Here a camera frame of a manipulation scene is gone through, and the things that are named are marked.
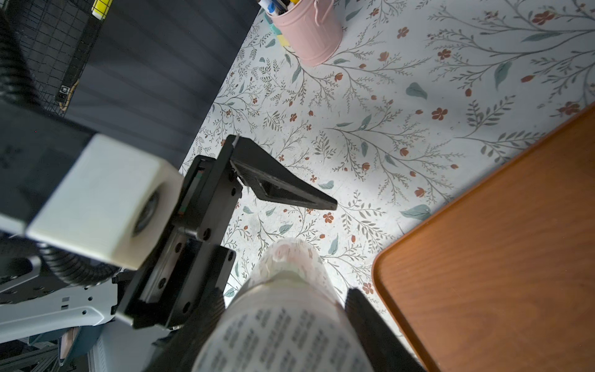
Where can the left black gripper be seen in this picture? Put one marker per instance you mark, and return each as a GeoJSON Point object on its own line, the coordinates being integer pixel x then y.
{"type": "Point", "coordinates": [185, 263]}

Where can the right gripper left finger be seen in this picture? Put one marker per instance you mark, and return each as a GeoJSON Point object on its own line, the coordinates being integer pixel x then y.
{"type": "Point", "coordinates": [182, 349]}

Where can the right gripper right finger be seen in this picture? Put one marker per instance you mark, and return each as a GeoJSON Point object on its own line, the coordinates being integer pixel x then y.
{"type": "Point", "coordinates": [384, 350]}

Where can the candy jar with patterned lid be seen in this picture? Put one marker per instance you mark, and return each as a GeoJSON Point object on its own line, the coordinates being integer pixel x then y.
{"type": "Point", "coordinates": [287, 317]}

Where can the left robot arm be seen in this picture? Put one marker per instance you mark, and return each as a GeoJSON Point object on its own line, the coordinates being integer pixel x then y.
{"type": "Point", "coordinates": [46, 289]}

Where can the brown wooden tray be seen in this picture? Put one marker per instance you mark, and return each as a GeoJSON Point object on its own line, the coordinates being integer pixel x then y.
{"type": "Point", "coordinates": [502, 279]}

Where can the yellow eraser block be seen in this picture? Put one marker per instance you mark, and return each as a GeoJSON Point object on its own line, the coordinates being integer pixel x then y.
{"type": "Point", "coordinates": [280, 37]}

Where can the pink pen cup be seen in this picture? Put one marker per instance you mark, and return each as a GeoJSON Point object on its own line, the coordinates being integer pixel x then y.
{"type": "Point", "coordinates": [311, 29]}

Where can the pens in pink cup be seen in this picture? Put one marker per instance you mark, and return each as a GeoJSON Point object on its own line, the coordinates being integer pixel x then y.
{"type": "Point", "coordinates": [277, 7]}

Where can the black wire wall basket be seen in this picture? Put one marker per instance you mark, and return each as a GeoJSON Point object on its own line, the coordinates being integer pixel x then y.
{"type": "Point", "coordinates": [56, 37]}

